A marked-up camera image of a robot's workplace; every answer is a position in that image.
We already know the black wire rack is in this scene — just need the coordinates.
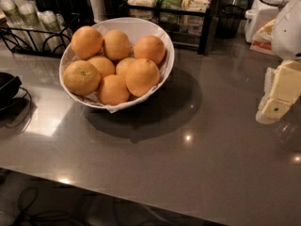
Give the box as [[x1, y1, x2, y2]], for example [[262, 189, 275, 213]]
[[0, 13, 79, 57]]

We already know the black dish left edge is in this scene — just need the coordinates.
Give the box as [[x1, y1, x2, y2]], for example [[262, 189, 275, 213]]
[[0, 73, 32, 113]]

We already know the red white card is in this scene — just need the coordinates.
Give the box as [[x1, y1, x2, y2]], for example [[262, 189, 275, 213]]
[[250, 20, 275, 55]]

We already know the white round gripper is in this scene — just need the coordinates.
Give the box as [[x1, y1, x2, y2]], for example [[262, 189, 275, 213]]
[[256, 0, 301, 124]]

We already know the black floor cable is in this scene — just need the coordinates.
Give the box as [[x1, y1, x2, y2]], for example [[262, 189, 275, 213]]
[[8, 186, 95, 226]]

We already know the centre small orange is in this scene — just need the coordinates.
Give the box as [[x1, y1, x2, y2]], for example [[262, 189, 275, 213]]
[[116, 57, 135, 76]]

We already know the white bowl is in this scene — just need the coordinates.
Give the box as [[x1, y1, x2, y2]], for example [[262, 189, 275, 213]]
[[58, 16, 176, 110]]

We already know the white cup of sticks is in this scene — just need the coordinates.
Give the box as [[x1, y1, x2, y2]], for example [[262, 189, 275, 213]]
[[89, 0, 106, 23]]

